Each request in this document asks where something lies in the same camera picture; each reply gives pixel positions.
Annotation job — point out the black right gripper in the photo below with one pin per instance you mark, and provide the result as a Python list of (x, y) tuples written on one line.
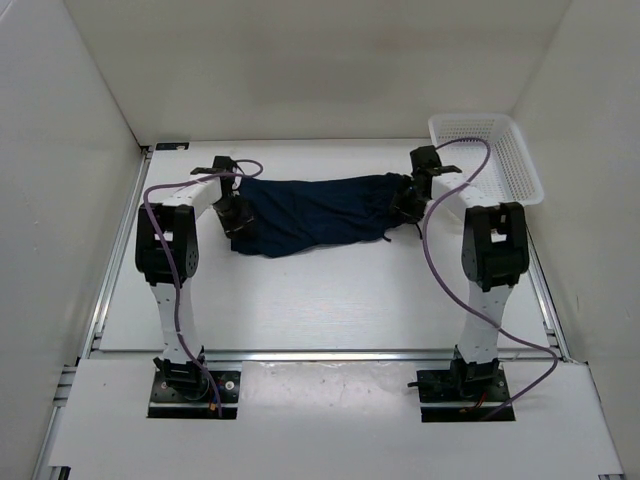
[(412, 214)]

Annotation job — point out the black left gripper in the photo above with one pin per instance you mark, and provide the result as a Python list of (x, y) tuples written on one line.
[(245, 219)]

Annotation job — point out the navy blue shorts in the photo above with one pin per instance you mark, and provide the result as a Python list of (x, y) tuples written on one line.
[(290, 217)]

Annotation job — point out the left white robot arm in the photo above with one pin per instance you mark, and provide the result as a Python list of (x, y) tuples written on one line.
[(167, 250)]

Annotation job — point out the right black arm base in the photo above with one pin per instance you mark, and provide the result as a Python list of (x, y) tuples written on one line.
[(464, 393)]

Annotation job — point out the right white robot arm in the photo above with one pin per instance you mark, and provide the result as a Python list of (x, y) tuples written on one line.
[(494, 252)]

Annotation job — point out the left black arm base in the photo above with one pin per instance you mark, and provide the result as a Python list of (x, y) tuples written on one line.
[(183, 392)]

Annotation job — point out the small dark label sticker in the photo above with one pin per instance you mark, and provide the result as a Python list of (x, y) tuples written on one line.
[(172, 146)]

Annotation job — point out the white plastic mesh basket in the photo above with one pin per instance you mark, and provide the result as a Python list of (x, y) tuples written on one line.
[(493, 144)]

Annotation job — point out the front aluminium rail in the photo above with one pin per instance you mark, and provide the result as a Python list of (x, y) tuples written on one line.
[(279, 356)]

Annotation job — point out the right aluminium frame rail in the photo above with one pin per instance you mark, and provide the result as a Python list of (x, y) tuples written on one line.
[(565, 412)]

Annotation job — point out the aluminium frame rail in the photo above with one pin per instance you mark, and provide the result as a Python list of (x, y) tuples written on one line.
[(92, 325), (565, 412)]

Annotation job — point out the left aluminium frame rail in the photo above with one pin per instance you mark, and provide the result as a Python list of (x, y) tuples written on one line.
[(92, 325)]

